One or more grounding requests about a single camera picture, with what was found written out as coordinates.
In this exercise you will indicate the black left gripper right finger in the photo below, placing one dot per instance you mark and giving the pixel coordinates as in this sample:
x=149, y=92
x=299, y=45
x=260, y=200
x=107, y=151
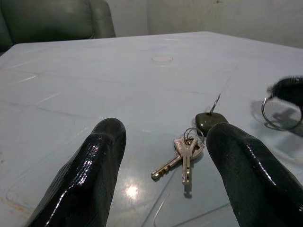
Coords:
x=251, y=179

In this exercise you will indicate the green armchair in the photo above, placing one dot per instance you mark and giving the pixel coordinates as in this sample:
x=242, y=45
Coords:
x=47, y=19

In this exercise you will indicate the black fuzzy key fob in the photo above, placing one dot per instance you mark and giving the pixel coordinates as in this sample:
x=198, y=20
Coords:
x=288, y=87

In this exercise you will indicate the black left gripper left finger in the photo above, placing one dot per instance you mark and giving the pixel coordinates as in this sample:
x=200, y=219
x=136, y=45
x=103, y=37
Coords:
x=90, y=170

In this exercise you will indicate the silver key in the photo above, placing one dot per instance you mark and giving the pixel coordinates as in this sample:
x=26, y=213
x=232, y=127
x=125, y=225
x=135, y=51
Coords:
x=186, y=165
x=165, y=168

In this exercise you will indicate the white plastic table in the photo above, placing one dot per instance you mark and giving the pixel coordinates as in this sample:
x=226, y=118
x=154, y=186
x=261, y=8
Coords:
x=94, y=82

